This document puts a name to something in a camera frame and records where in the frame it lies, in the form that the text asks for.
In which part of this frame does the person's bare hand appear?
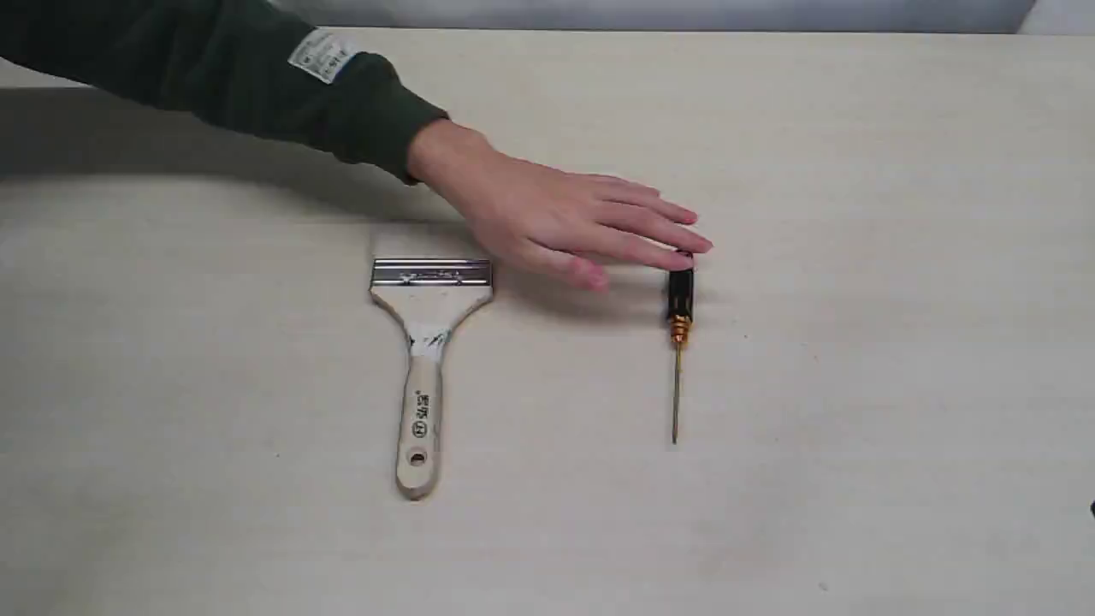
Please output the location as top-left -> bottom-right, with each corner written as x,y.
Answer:
407,120 -> 713,291

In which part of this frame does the black and gold screwdriver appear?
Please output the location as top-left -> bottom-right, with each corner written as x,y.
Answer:
666,268 -> 695,446

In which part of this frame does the wide wooden-handled paint brush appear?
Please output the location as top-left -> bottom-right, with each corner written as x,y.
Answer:
369,222 -> 494,501

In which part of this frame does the dark green sleeved forearm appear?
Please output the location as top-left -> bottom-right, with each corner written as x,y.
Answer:
1,1 -> 447,183

